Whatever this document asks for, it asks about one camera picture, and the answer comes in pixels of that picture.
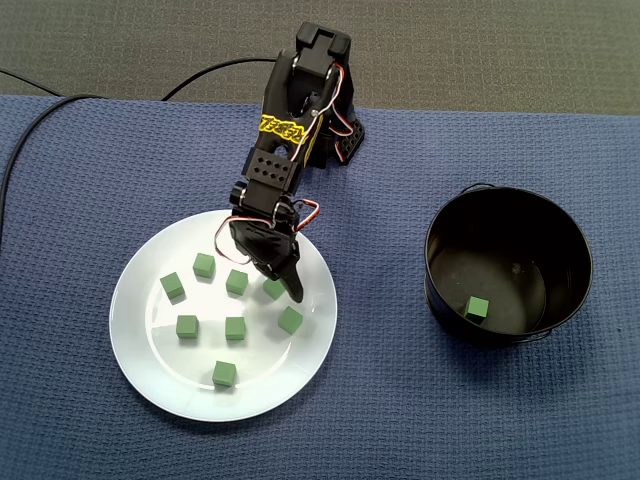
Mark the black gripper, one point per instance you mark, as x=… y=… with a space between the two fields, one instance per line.
x=283 y=266

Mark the small green cube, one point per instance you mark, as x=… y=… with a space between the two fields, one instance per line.
x=187 y=326
x=237 y=282
x=234 y=328
x=271 y=289
x=224 y=374
x=290 y=320
x=204 y=265
x=476 y=307
x=172 y=286

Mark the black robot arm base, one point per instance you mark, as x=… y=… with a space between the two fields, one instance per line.
x=352 y=140

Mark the white round plate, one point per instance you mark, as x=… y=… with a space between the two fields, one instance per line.
x=150 y=350

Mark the blue waffle weave cloth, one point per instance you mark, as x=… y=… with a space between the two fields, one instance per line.
x=400 y=400

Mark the black metal bucket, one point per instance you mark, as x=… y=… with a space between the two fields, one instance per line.
x=510 y=240

